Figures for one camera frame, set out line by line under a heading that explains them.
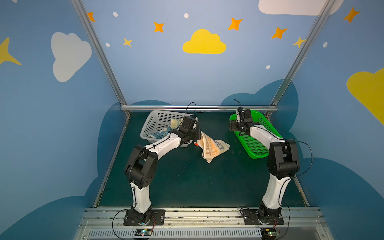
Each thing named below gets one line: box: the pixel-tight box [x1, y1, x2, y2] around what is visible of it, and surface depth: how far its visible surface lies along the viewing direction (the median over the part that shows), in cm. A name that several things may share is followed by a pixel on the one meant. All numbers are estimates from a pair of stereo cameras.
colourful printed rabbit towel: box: [197, 131, 230, 164], surface depth 96 cm
